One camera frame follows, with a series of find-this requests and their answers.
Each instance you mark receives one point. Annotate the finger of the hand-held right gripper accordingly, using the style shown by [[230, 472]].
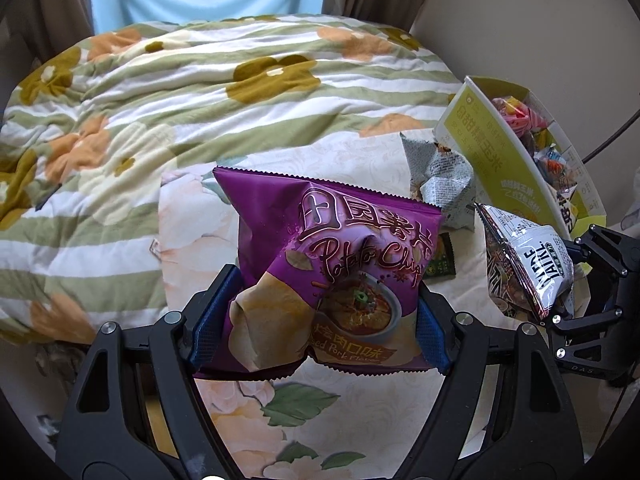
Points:
[[600, 247], [585, 316]]

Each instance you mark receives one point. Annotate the pile of colourful snack packets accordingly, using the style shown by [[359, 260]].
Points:
[[545, 155]]

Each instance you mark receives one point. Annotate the green cardboard box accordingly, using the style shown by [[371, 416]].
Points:
[[495, 160]]

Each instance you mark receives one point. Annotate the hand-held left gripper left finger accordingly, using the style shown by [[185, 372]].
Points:
[[215, 320]]

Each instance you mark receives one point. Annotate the green striped floral blanket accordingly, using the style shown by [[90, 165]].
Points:
[[175, 110]]

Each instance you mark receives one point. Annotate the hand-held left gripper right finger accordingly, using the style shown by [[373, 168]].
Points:
[[430, 330]]

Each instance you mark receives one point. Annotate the grey white snack packet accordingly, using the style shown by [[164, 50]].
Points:
[[445, 185]]

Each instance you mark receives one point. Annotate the small dark green packet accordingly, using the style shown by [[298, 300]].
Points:
[[442, 260]]

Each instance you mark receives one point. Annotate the white black snack packet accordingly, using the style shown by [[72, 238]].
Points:
[[530, 260]]

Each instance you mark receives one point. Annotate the purple potato chip bag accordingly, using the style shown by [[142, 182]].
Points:
[[325, 240]]

